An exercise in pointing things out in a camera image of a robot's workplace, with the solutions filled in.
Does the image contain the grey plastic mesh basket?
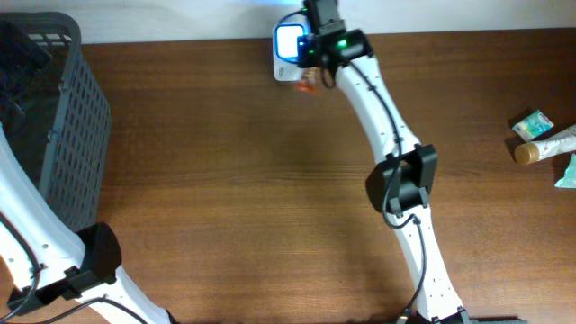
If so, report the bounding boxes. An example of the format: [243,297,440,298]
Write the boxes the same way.
[1,12,112,231]

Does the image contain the small teal tissue pack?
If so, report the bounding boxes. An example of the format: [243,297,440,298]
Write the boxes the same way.
[512,111,554,142]

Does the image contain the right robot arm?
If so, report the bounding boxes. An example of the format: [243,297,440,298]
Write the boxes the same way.
[297,0,471,323]

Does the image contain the white cream tube gold cap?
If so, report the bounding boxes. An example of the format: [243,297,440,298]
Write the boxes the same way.
[514,125,575,166]

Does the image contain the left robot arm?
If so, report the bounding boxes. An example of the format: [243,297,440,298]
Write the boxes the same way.
[1,125,175,323]

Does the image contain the red chocolate bar wrapper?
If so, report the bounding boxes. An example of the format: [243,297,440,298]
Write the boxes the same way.
[295,68,318,94]

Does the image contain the mint green snack packet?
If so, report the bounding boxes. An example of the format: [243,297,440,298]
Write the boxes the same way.
[554,154,576,189]

